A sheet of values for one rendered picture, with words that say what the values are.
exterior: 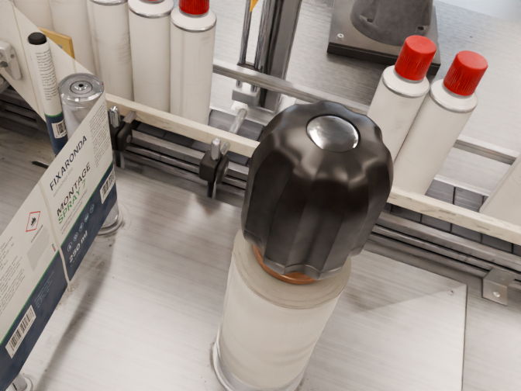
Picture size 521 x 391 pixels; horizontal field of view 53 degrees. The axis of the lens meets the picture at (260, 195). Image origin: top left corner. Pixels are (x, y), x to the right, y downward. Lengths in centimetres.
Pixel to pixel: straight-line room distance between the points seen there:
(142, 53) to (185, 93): 7
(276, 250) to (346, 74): 67
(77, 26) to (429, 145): 43
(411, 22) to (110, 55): 55
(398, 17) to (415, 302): 56
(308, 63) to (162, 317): 56
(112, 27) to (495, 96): 68
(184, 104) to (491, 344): 46
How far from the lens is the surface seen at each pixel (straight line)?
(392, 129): 60
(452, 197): 72
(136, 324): 54
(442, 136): 60
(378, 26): 100
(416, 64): 56
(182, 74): 63
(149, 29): 62
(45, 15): 72
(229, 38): 97
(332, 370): 54
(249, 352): 42
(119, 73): 69
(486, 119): 97
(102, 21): 65
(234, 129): 67
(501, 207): 68
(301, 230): 28
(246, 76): 67
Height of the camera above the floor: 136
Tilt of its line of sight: 49 degrees down
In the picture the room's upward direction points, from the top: 12 degrees clockwise
